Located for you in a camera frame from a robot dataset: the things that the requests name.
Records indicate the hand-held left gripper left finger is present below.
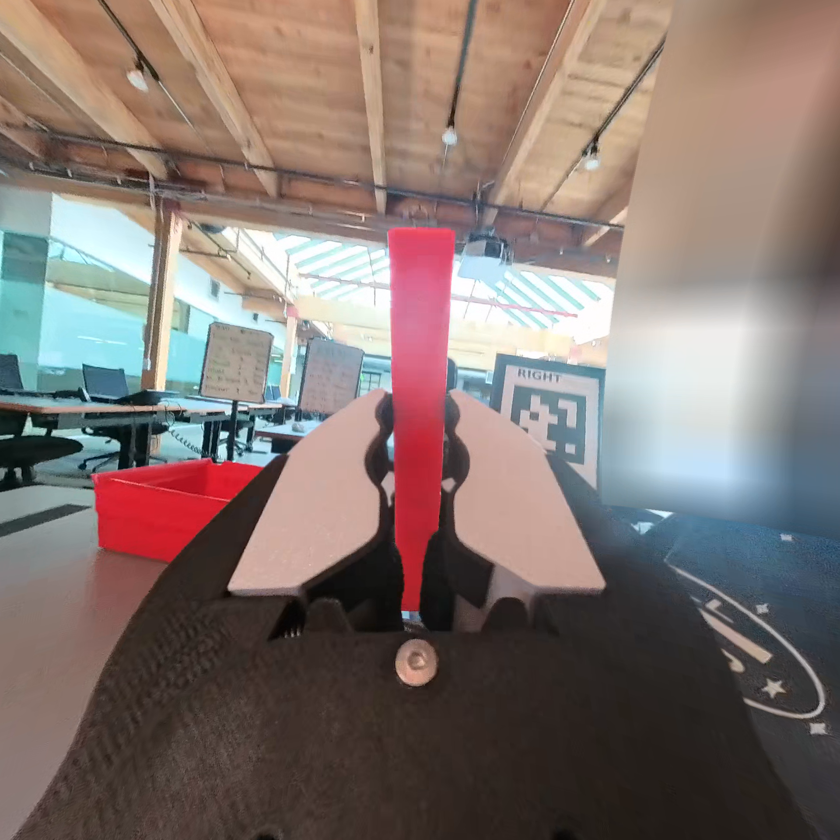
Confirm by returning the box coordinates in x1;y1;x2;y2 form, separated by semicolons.
227;389;403;599

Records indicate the red plastic bin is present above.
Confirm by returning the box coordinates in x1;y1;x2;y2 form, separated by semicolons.
92;458;265;563

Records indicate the black office chair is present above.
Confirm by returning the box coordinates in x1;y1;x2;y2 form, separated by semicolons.
80;364;170;472
0;353;84;490

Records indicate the long wooden office desk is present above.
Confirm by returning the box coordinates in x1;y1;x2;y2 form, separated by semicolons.
0;388;286;463

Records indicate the red plastic stick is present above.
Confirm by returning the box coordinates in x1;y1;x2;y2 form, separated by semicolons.
387;227;455;611

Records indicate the wooden support post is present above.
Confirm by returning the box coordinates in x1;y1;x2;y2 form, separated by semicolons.
140;202;184;395

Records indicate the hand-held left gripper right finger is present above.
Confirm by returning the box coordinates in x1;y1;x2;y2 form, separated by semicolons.
433;390;606;608

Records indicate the ceiling projector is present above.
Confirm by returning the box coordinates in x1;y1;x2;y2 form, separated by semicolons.
457;231;512;281

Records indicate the whiteboard on stand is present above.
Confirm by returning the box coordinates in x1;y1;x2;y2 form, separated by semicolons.
199;322;275;460
297;337;366;421

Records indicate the framed marker sign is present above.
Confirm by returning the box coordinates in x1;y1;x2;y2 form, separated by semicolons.
490;353;606;492

